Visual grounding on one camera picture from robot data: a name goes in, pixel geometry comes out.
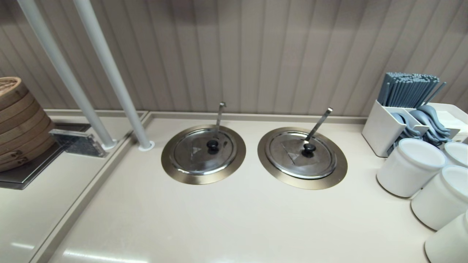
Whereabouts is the steel ladle handle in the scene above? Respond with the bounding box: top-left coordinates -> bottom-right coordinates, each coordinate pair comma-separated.
216,102 -> 226,139
303,107 -> 333,144

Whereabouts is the steel pot lid black knob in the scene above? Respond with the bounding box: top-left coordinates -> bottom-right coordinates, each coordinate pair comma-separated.
170,128 -> 237,176
265,131 -> 337,179

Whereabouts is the grey blue soup spoon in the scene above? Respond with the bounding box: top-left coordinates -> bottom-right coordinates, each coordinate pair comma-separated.
390,112 -> 421,138
409,110 -> 443,144
417,104 -> 451,138

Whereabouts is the grey white slanted pole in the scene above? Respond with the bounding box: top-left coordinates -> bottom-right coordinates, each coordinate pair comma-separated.
16,0 -> 117,148
72,0 -> 152,146

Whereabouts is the white cutlery caddy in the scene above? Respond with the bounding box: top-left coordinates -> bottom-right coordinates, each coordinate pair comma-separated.
362,99 -> 461,158

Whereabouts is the clear acrylic sign holder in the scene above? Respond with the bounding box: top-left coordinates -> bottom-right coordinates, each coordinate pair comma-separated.
49,129 -> 109,158

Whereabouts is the grey blue chopsticks bundle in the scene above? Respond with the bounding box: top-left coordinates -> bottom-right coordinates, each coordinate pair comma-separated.
377,72 -> 440,108

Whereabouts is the white ceramic cup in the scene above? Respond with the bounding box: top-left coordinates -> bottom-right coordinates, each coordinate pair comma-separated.
442,141 -> 468,168
411,165 -> 468,231
377,138 -> 449,198
424,210 -> 468,263

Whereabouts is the bamboo steamer basket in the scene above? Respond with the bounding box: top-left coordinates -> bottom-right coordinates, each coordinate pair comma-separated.
0,131 -> 56,173
0,91 -> 41,134
0,111 -> 54,156

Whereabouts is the grey blue chopstick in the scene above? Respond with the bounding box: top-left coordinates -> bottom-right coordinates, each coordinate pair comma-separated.
424,82 -> 447,106

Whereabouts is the steel steamer tray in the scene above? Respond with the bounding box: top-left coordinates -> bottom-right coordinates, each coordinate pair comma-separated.
0,122 -> 92,190

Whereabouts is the white rectangular tray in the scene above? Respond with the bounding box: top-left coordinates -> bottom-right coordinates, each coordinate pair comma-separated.
426,102 -> 468,145

